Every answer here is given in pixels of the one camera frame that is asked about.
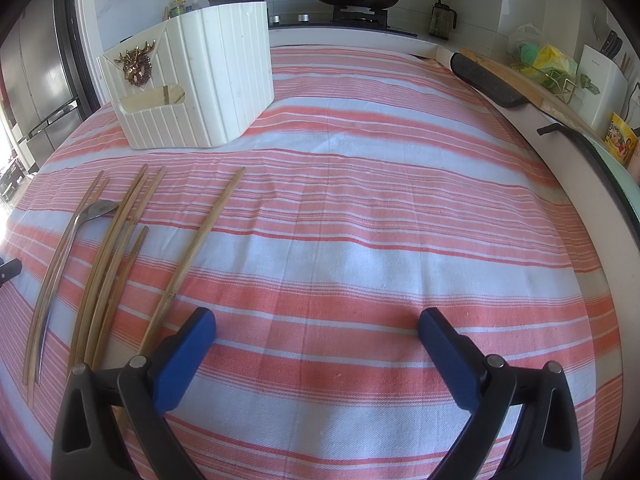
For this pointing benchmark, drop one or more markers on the yellow packet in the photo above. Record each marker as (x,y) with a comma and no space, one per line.
(621,137)

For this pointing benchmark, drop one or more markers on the white knife block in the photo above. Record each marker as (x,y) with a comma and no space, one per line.
(600,90)

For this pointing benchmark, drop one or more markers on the pink white striped cloth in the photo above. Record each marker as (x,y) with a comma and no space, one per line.
(350,210)

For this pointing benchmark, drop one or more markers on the glass pitcher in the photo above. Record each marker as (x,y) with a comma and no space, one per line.
(441,17)

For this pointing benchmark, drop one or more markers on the metal spoon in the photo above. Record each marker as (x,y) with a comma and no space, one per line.
(100,208)

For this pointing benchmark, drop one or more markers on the wooden cutting board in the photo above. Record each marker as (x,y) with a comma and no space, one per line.
(530,82)

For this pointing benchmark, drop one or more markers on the yellow plastic bag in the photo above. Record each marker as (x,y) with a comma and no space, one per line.
(557,60)

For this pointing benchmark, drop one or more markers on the green sponge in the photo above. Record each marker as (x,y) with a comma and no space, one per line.
(529,54)

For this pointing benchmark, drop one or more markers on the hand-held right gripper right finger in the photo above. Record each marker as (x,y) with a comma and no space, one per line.
(445,355)

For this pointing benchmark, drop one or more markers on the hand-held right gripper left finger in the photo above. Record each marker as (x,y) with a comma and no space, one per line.
(185,355)

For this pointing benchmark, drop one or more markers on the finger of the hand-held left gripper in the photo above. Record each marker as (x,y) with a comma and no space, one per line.
(9,268)

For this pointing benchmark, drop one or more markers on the steel refrigerator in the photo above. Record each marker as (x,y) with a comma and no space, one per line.
(40,60)

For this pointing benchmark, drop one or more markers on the white ribbed utensil holder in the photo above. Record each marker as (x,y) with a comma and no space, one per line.
(210,75)

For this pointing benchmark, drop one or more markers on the black gas stove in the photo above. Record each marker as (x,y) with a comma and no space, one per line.
(360,19)

